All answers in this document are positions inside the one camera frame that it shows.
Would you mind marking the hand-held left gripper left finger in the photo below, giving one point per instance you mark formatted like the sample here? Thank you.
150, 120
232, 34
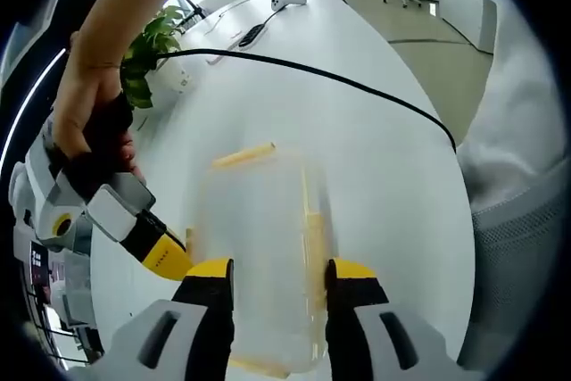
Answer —
178, 336

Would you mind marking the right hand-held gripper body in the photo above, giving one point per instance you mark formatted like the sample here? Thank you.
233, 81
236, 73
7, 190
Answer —
44, 202

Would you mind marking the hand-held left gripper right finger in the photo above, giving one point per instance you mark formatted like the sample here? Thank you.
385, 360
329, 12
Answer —
383, 341

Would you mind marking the clear container with yellow clips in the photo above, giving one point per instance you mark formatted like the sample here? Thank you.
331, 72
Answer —
314, 238

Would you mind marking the person's right hand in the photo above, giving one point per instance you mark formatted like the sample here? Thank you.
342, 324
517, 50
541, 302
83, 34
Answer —
85, 100

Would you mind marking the curved ceiling light strip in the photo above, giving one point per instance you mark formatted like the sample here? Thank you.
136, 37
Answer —
27, 104

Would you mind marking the white plant pot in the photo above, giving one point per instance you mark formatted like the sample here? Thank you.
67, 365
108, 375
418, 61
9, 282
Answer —
176, 75

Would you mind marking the green potted plant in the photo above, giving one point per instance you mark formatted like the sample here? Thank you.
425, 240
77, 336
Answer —
147, 51

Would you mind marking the grey mesh chair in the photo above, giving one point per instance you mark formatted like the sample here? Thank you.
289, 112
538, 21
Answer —
517, 265

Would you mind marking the power strip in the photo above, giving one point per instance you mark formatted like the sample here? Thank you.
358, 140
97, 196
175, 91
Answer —
251, 36

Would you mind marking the white controller device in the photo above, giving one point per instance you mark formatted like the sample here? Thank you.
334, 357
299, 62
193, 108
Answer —
287, 1

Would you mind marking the person's white clothing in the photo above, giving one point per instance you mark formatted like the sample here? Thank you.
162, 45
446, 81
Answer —
513, 109

